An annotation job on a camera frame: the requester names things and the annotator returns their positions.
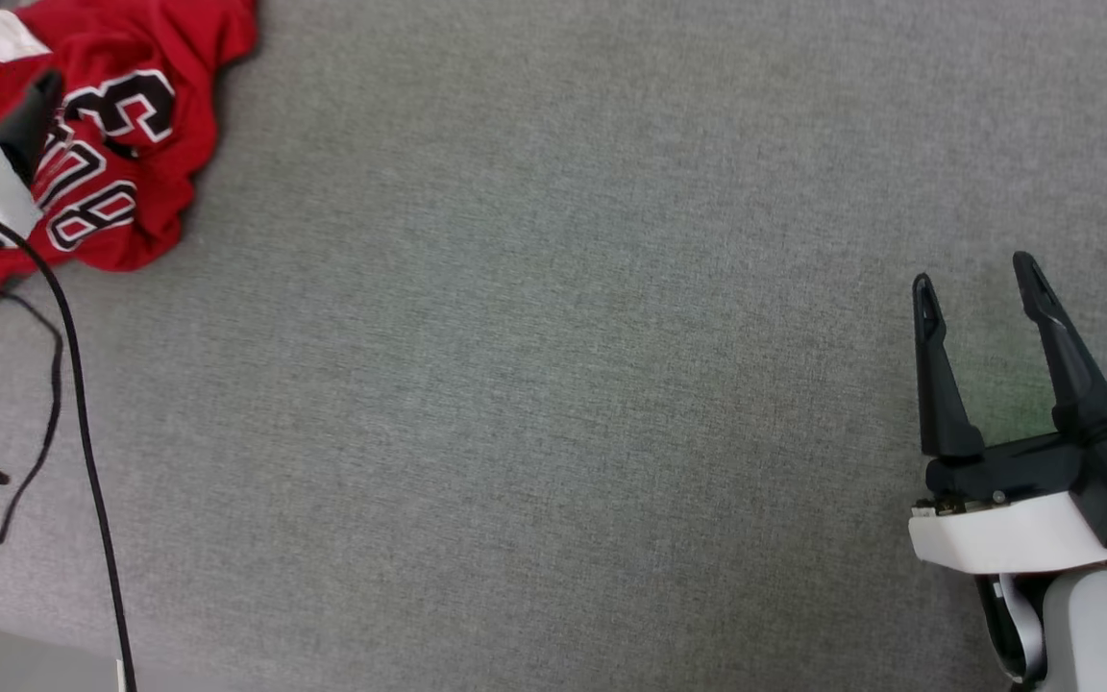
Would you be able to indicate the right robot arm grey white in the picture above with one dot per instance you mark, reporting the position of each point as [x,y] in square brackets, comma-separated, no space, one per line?
[1101,634]

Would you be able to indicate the red and white basketball jersey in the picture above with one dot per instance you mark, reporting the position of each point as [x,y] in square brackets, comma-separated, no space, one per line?
[179,58]

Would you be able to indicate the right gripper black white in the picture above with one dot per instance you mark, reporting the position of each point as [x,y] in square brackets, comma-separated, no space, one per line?
[1015,533]

